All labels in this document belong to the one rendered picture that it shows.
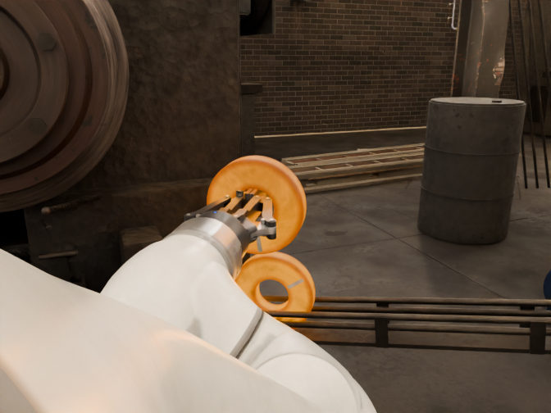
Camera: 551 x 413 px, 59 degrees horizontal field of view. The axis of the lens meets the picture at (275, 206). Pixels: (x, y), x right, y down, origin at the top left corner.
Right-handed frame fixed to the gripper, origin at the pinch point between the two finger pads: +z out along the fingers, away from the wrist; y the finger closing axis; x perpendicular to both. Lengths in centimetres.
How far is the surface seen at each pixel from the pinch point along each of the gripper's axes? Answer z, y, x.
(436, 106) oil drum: 252, 46, -22
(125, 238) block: 7.4, -28.3, -12.7
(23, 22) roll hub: -6.1, -31.4, 25.8
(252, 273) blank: 8.1, -3.4, -18.0
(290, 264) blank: 8.2, 3.7, -15.5
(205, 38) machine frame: 31.3, -18.8, 23.0
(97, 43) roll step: 4.8, -27.1, 22.6
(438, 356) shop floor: 102, 43, -98
